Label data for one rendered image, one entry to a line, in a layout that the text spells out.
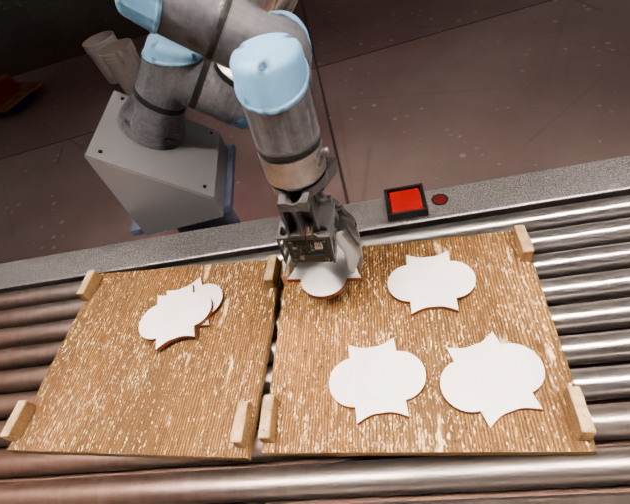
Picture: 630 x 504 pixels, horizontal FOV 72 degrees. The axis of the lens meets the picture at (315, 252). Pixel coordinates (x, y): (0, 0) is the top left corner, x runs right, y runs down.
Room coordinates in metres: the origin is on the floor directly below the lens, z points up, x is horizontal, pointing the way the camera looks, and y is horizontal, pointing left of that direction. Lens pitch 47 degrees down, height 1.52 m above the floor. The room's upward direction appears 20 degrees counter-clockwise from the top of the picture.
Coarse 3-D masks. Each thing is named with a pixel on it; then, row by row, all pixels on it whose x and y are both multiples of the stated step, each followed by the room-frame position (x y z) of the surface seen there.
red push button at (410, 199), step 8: (392, 192) 0.63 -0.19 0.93; (400, 192) 0.62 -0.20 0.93; (408, 192) 0.61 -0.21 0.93; (416, 192) 0.60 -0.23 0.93; (392, 200) 0.60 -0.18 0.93; (400, 200) 0.60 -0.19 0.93; (408, 200) 0.59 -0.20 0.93; (416, 200) 0.58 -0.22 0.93; (392, 208) 0.58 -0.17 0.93; (400, 208) 0.58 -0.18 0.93; (408, 208) 0.57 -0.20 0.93; (416, 208) 0.56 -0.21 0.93
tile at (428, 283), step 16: (432, 256) 0.43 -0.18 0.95; (448, 256) 0.42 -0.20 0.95; (400, 272) 0.42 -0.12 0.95; (416, 272) 0.41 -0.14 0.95; (432, 272) 0.40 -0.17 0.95; (448, 272) 0.39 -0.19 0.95; (464, 272) 0.38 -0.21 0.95; (400, 288) 0.39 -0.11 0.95; (416, 288) 0.38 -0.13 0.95; (432, 288) 0.37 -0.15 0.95; (448, 288) 0.36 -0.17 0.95; (464, 288) 0.35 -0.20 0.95; (416, 304) 0.35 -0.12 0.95; (432, 304) 0.34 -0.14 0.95; (448, 304) 0.34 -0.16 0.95
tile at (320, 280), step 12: (300, 264) 0.46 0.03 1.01; (312, 264) 0.45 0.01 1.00; (324, 264) 0.45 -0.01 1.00; (336, 264) 0.44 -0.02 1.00; (300, 276) 0.44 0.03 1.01; (312, 276) 0.43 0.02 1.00; (324, 276) 0.42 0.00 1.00; (336, 276) 0.41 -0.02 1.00; (348, 276) 0.41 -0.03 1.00; (360, 276) 0.40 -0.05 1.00; (312, 288) 0.41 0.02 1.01; (324, 288) 0.40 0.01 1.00; (336, 288) 0.39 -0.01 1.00
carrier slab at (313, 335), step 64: (384, 256) 0.47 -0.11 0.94; (512, 256) 0.38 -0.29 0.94; (320, 320) 0.39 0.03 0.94; (384, 320) 0.35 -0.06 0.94; (448, 320) 0.32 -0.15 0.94; (512, 320) 0.28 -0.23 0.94; (320, 384) 0.29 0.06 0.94; (320, 448) 0.21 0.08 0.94; (384, 448) 0.18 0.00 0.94; (448, 448) 0.15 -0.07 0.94; (512, 448) 0.13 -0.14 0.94; (576, 448) 0.10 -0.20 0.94
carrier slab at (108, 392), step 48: (144, 288) 0.61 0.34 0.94; (240, 288) 0.52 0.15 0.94; (96, 336) 0.53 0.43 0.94; (240, 336) 0.42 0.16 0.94; (48, 384) 0.47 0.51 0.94; (96, 384) 0.43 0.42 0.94; (144, 384) 0.40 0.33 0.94; (192, 384) 0.37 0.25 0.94; (240, 384) 0.34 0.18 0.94; (48, 432) 0.38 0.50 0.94; (96, 432) 0.35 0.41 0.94; (144, 432) 0.32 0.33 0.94; (192, 432) 0.29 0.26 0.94
